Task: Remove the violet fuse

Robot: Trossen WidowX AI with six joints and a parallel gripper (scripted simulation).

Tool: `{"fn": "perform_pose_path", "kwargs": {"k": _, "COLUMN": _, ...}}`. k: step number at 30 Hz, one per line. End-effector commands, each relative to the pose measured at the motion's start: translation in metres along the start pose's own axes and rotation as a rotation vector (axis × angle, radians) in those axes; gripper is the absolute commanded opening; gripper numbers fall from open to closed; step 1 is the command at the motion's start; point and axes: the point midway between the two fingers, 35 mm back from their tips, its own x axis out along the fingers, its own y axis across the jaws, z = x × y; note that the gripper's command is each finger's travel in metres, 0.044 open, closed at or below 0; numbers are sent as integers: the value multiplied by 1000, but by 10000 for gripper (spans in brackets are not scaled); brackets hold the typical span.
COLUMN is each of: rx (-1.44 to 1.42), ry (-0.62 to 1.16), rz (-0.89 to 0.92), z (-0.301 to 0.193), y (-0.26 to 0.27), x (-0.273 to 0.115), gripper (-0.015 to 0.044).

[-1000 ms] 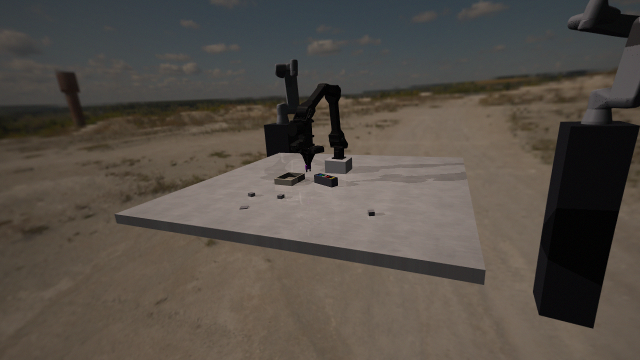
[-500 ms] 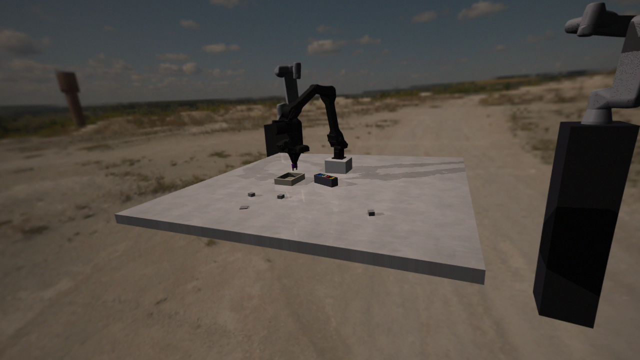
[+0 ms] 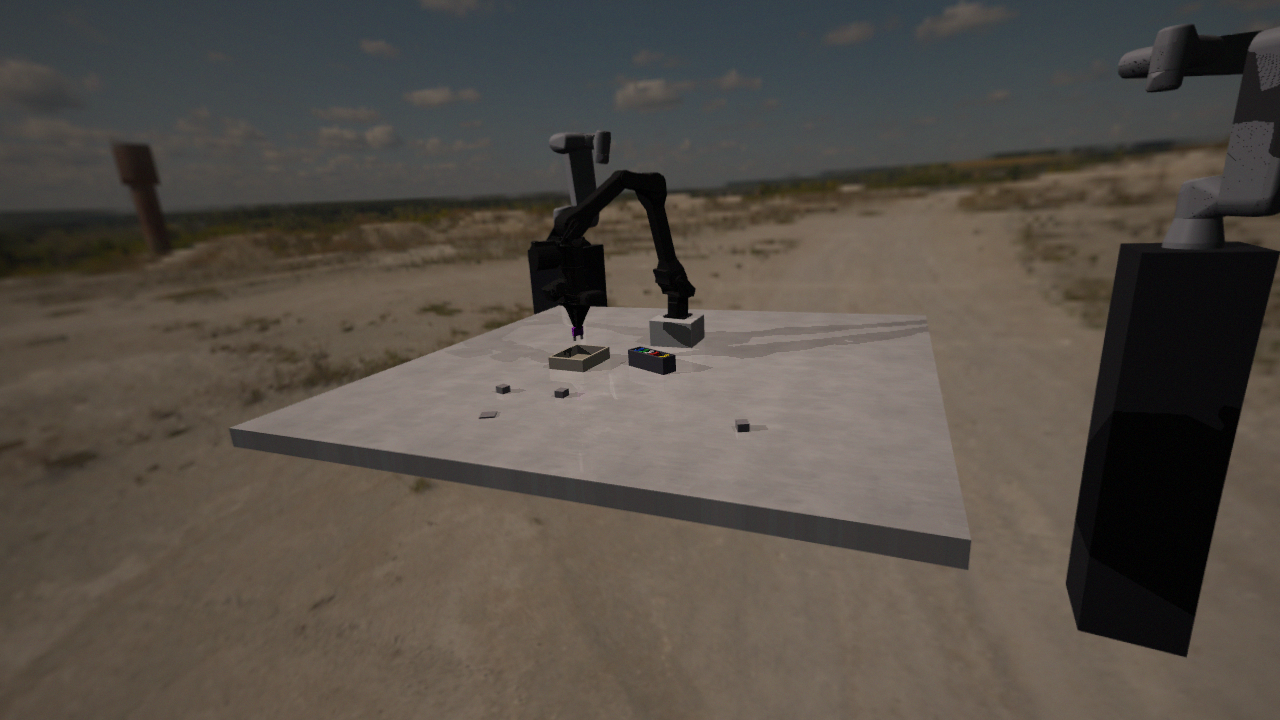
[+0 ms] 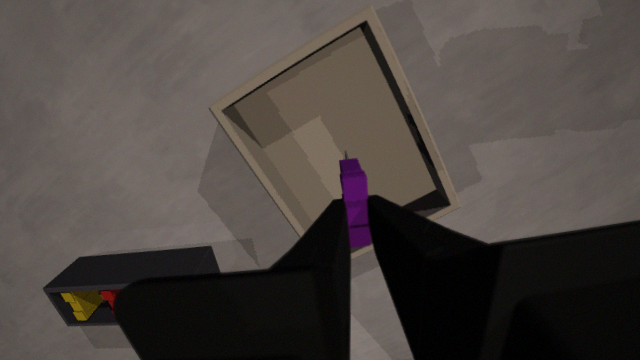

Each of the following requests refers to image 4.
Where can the purple fuse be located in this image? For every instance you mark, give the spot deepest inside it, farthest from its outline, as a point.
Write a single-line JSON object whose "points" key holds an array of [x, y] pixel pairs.
{"points": [[355, 194]]}

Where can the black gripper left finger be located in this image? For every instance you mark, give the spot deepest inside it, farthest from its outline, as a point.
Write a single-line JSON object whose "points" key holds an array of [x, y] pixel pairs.
{"points": [[300, 306]]}

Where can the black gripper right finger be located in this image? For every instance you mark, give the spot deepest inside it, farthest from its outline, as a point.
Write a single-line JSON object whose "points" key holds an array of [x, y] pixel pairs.
{"points": [[455, 295]]}

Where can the beige shallow square tray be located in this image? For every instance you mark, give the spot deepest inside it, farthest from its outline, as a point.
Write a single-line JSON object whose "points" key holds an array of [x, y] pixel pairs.
{"points": [[344, 89]]}

